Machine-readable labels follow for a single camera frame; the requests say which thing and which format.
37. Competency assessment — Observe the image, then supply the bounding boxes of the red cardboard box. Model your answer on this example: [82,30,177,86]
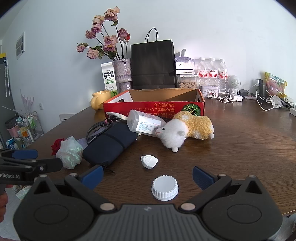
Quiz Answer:
[103,88,205,119]

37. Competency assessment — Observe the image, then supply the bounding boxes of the metal tin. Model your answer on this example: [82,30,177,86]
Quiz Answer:
[199,85,219,98]

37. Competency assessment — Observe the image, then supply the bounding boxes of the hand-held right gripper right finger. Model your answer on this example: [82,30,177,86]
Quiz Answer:
[180,166,269,212]

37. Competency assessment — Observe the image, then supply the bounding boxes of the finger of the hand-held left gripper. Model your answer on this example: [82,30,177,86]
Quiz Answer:
[23,158,63,179]
[0,148,39,166]

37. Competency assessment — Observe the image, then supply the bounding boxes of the dried pink roses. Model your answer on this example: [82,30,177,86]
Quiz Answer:
[77,6,130,62]

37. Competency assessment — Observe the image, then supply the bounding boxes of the white ribbed cap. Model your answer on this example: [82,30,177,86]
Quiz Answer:
[151,175,178,201]

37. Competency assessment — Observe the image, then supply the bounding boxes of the white face mask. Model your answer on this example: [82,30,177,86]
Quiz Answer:
[269,95,283,109]

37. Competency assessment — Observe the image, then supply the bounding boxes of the yellow snack bag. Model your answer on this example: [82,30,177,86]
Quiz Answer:
[265,72,287,98]

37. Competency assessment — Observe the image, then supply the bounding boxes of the white earphone cable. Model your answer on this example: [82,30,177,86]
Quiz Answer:
[216,91,234,103]

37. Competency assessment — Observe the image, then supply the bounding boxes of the white labelled bottle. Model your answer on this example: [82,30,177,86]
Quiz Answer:
[127,110,162,136]

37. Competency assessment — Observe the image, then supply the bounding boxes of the metal storage cart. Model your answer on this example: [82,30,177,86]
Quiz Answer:
[5,111,44,150]

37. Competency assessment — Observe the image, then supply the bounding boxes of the pale green plastic bag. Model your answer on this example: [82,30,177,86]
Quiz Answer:
[15,185,31,201]

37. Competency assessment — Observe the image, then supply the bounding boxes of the yellow white plush sheep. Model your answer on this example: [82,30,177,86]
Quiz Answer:
[155,111,214,153]

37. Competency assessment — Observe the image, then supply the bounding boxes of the black paper bag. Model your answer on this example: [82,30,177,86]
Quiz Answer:
[131,28,176,90]

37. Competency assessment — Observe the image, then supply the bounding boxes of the white patterned cloth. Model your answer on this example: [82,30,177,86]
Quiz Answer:
[105,111,127,121]

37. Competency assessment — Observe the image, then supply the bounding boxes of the small dark bottle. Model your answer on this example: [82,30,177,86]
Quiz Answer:
[258,79,266,99]

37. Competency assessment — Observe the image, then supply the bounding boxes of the hanging umbrella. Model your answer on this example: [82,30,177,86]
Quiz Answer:
[3,60,11,98]

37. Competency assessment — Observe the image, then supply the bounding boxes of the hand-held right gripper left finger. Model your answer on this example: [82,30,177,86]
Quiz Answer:
[30,165,117,212]

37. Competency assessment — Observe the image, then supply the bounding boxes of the navy pouch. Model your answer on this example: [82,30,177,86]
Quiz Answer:
[83,122,138,167]

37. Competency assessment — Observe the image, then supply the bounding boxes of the small white cap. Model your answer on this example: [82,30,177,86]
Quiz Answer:
[140,155,158,169]

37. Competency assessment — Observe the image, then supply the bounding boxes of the black cable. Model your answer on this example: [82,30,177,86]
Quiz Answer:
[87,120,114,145]

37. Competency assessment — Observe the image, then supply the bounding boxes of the purple vase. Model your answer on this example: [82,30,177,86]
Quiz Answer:
[112,58,133,94]

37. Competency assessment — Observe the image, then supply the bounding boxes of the white charging cable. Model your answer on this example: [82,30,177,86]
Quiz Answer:
[255,90,274,111]

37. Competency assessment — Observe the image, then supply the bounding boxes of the white green milk carton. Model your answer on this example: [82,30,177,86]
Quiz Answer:
[101,62,118,98]

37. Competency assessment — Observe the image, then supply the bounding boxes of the clear water bottle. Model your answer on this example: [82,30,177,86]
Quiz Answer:
[217,58,228,91]
[208,57,218,86]
[198,57,208,86]

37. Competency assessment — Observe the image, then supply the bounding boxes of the clear jar of seeds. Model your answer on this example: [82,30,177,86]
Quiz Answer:
[177,75,197,89]

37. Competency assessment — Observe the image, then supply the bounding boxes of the red fabric rose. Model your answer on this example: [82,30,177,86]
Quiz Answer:
[51,138,66,156]

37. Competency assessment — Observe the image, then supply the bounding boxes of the yellow mug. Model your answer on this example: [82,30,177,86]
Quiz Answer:
[91,90,111,110]

